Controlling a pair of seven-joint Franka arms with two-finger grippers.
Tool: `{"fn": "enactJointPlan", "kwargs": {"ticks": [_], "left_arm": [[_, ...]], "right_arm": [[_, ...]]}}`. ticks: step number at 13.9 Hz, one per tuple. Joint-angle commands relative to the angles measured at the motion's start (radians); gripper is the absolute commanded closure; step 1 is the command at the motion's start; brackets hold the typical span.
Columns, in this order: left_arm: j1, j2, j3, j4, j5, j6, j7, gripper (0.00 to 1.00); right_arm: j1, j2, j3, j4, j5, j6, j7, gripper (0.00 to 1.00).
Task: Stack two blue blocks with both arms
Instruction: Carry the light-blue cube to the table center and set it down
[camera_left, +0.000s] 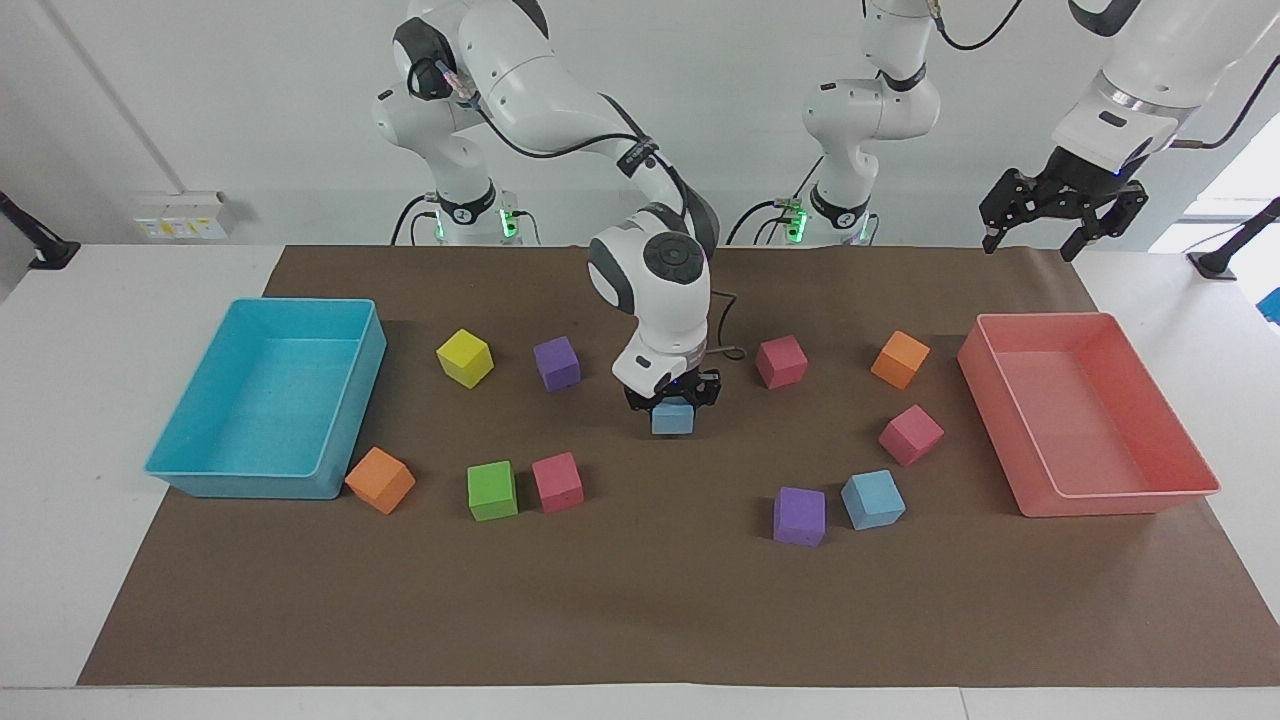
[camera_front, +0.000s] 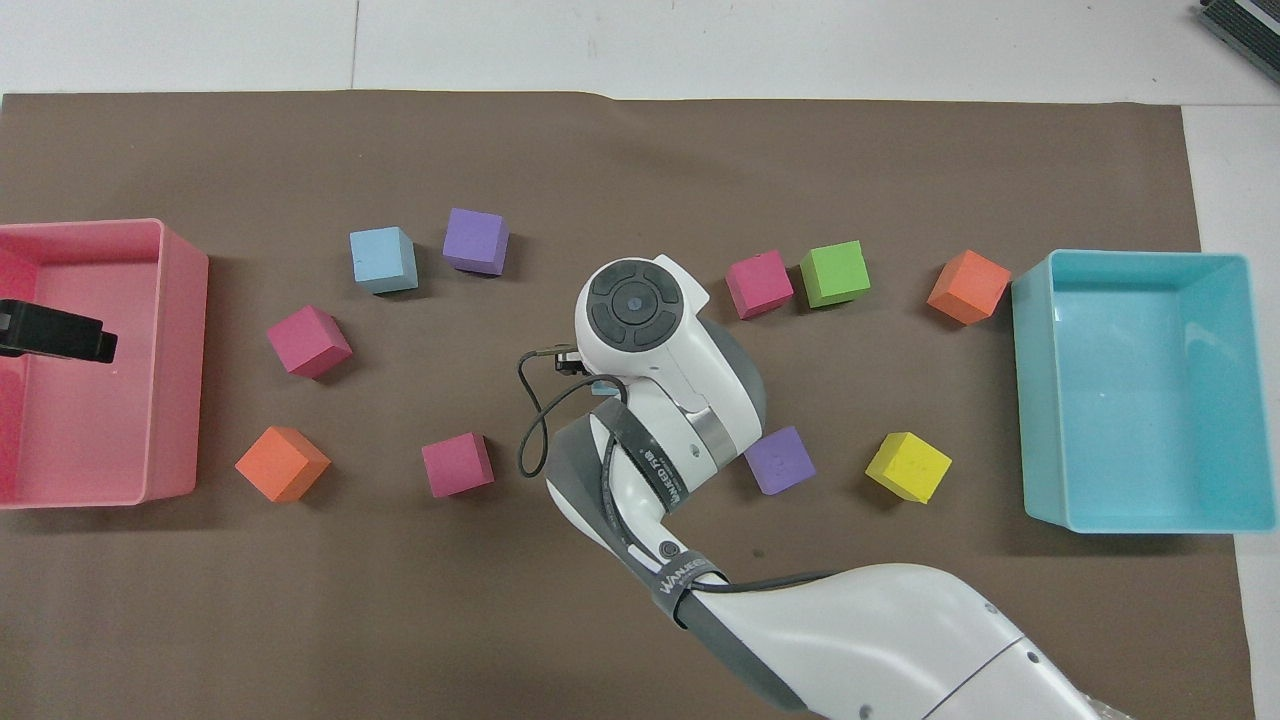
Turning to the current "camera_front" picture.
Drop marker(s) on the light blue block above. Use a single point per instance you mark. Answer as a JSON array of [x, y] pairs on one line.
[[383, 260], [604, 386]]

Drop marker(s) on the light blue plastic bin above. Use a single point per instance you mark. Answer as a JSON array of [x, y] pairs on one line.
[[1140, 400]]

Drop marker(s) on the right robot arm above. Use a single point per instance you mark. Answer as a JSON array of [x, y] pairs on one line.
[[880, 640]]

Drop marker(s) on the orange block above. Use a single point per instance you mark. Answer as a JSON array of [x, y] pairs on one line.
[[968, 287], [282, 464]]

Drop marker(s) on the green block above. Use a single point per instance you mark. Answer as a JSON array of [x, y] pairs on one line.
[[835, 273]]

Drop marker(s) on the purple block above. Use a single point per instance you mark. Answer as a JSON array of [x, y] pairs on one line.
[[782, 461], [476, 240]]

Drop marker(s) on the yellow block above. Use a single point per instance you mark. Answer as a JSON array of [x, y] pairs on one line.
[[908, 467]]

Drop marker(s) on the magenta block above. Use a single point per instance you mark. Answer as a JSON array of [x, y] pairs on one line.
[[309, 341], [457, 465], [759, 284]]

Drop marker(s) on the black stand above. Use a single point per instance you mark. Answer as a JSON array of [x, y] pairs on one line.
[[1245, 22]]

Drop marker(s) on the pink plastic bin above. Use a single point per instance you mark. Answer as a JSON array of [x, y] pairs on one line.
[[100, 440]]

